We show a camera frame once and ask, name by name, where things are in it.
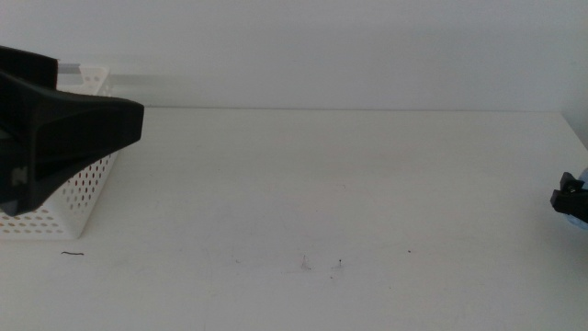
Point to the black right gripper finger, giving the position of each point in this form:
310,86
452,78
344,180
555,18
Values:
569,202

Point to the clear water bottle blue cap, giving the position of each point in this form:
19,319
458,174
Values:
582,222

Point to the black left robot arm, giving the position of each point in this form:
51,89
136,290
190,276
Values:
59,133

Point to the white perforated plastic basket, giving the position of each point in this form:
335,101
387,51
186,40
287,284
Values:
69,216

